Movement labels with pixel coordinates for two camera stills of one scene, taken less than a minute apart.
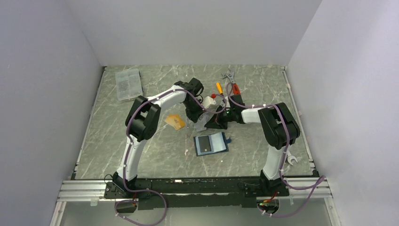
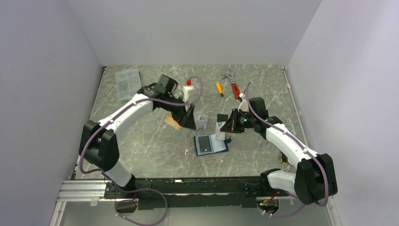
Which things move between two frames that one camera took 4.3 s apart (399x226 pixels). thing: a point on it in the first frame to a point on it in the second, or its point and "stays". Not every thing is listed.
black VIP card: (204, 144) stays
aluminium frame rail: (83, 190) stays
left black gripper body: (193, 108) to (179, 114)
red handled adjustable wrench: (236, 91) stays
